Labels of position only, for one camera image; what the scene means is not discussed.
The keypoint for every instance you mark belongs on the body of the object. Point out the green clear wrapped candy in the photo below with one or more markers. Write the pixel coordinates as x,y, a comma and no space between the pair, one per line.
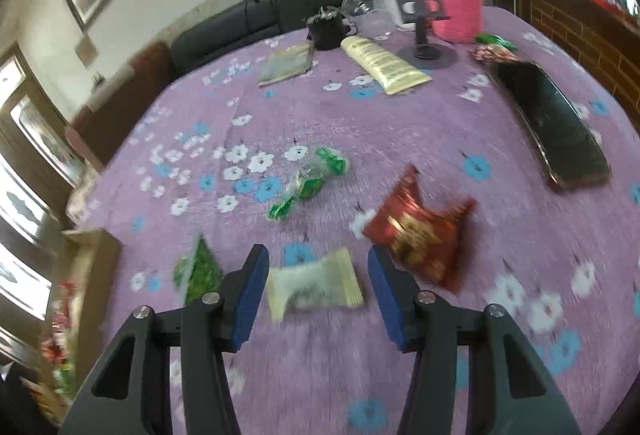
305,187

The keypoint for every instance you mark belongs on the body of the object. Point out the dark red snack packet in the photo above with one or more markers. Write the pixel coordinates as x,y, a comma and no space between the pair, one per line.
417,235

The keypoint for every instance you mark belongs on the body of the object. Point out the cream squeeze tube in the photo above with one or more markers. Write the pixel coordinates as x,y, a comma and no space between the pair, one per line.
382,62

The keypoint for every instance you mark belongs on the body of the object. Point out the cardboard box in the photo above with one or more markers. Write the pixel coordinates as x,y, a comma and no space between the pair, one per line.
95,260

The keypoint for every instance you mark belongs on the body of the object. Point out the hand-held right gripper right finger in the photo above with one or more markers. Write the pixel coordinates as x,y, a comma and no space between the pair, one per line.
387,300

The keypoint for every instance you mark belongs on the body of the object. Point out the small wall plaque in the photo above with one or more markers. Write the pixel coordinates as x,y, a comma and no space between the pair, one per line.
86,50

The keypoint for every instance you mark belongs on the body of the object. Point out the wooden glazed door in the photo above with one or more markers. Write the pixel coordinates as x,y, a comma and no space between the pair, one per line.
30,165

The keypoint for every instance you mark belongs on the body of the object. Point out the red candy wrapper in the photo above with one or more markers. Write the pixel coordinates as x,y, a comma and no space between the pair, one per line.
492,55

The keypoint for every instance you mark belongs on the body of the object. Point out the brown chair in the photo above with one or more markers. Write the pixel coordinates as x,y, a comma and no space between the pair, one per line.
115,110

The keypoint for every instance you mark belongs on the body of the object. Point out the clear plastic cup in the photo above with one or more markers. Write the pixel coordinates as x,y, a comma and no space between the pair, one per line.
365,7

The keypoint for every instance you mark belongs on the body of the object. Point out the green triangular snack packet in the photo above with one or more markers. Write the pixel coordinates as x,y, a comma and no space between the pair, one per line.
197,272

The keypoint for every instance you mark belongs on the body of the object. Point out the dark wooden cabinet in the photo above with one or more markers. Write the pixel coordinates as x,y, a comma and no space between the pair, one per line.
575,30

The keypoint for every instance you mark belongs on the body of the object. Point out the grey green flat pouch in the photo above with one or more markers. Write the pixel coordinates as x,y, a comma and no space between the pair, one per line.
286,65

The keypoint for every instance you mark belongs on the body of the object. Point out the black smartphone in brown case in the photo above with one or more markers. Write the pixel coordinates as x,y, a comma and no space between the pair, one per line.
550,125

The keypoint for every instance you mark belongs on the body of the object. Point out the small black container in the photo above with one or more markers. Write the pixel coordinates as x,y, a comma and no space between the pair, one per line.
325,32

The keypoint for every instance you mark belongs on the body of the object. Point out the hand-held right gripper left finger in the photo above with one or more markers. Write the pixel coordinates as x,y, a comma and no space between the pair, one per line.
247,300

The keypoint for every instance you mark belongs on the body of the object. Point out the black leather sofa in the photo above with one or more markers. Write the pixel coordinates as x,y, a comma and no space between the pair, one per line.
225,35

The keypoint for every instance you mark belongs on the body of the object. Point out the small cream snack packet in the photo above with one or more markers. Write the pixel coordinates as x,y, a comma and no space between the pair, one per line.
315,287

